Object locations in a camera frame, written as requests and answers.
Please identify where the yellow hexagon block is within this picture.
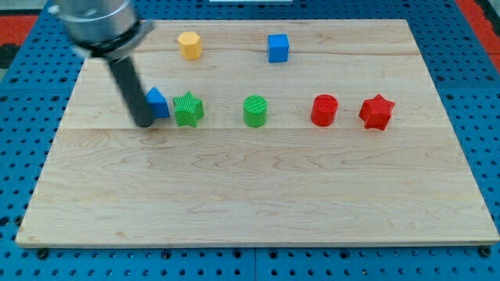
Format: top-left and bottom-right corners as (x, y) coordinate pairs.
(177, 31), (202, 60)

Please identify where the red star block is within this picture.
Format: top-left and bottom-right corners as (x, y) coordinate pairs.
(359, 94), (395, 130)

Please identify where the red cylinder block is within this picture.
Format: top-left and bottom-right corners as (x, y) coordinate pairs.
(310, 94), (339, 126)

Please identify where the green cylinder block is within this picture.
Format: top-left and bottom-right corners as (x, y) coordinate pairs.
(243, 95), (268, 128)

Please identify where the blue cube block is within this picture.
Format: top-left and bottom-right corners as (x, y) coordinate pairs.
(267, 34), (289, 63)

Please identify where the wooden board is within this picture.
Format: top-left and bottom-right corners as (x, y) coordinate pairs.
(16, 20), (499, 248)

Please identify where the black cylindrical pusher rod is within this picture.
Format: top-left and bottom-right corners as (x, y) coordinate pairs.
(108, 57), (155, 128)

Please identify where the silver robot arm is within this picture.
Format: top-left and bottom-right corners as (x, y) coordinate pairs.
(48, 0), (154, 127)

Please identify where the blue triangle block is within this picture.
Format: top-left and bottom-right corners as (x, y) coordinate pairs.
(145, 87), (170, 119)

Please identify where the green star block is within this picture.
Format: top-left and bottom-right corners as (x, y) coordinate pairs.
(173, 91), (205, 127)

